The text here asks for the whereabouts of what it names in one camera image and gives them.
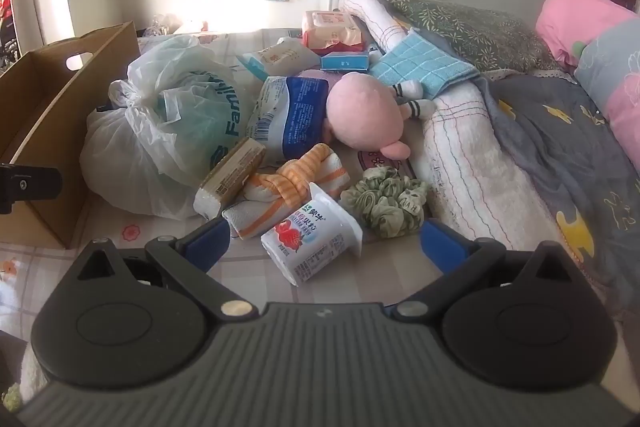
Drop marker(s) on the green leaf-print pillow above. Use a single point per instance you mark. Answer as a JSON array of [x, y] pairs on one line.
[[475, 32]]

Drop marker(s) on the orange striped towel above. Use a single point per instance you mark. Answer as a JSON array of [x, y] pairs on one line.
[[280, 187]]

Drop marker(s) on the green scrunchie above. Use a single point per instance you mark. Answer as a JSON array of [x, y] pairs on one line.
[[385, 202]]

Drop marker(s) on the white quilted blanket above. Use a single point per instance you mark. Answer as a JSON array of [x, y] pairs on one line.
[[465, 167]]

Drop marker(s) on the white yogurt cup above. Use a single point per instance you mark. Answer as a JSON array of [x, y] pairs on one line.
[[305, 242]]

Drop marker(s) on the white plastic bag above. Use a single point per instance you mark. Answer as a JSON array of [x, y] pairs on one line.
[[150, 147]]

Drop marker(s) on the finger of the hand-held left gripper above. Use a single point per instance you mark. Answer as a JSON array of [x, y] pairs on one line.
[[30, 183]]

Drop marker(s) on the pink plush toy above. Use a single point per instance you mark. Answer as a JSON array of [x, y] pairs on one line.
[[360, 112]]

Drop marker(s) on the checked printed bed sheet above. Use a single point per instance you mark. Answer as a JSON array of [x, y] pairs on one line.
[[385, 268]]

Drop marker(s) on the beige wrapped packet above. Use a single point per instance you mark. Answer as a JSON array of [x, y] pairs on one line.
[[227, 174]]

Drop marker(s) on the grey printed blanket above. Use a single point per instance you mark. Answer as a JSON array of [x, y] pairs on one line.
[[550, 147]]

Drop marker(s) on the brown cardboard box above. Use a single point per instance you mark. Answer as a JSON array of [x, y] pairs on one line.
[[45, 117]]

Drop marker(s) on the grey and pink quilt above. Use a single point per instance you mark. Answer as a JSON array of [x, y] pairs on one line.
[[615, 72]]

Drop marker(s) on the pink pillow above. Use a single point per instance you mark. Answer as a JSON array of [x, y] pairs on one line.
[[575, 17]]

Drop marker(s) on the small blue box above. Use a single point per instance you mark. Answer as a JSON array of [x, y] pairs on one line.
[[345, 62]]

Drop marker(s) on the blue and white packet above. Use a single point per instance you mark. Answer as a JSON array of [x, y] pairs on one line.
[[300, 117]]

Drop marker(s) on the blue checked cloth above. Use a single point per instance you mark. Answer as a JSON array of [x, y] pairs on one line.
[[420, 62]]

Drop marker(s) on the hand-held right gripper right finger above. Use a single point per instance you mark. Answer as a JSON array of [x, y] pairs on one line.
[[441, 243]]

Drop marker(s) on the white striped sock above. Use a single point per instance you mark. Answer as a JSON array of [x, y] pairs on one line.
[[420, 108], [406, 89]]

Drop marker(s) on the small white tissue pack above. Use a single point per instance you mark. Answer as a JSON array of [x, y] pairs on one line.
[[280, 57]]

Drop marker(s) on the red wet wipes pack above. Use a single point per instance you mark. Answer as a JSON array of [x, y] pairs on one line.
[[332, 29]]

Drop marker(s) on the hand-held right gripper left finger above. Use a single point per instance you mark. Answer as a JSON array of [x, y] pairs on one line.
[[205, 243]]

